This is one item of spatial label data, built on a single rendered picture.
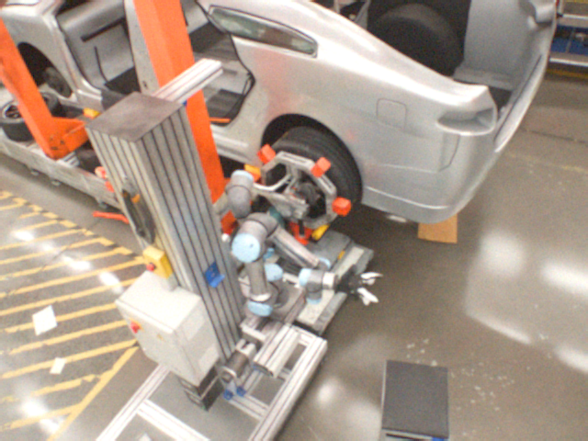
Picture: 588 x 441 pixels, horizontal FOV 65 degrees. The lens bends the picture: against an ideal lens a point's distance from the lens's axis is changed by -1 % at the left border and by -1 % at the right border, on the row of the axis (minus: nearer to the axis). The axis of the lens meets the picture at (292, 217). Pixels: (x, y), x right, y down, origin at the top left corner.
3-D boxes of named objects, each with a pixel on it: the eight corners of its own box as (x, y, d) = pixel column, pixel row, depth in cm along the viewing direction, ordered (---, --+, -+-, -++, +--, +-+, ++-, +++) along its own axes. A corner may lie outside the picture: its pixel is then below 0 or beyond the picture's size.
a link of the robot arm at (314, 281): (303, 276, 212) (301, 264, 207) (326, 280, 210) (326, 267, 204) (299, 289, 207) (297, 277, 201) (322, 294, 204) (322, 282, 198)
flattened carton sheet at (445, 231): (457, 198, 407) (457, 195, 405) (456, 244, 370) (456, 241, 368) (421, 194, 415) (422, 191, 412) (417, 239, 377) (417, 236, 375)
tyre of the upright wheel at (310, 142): (325, 217, 351) (383, 185, 298) (309, 237, 338) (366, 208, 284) (265, 152, 342) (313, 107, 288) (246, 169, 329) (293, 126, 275)
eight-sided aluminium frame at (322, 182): (338, 231, 312) (335, 167, 275) (333, 238, 309) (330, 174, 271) (272, 206, 337) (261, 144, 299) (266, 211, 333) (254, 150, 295)
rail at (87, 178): (233, 248, 366) (228, 229, 351) (226, 256, 361) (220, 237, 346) (47, 163, 477) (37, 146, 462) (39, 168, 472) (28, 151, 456)
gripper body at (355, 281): (363, 289, 206) (335, 284, 209) (364, 275, 200) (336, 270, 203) (359, 301, 200) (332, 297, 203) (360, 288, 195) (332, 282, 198)
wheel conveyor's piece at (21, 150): (109, 138, 532) (96, 107, 505) (47, 181, 484) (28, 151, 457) (57, 118, 577) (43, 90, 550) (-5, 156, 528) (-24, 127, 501)
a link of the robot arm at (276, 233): (246, 208, 213) (321, 270, 229) (237, 224, 206) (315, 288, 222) (261, 197, 206) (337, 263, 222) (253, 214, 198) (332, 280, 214)
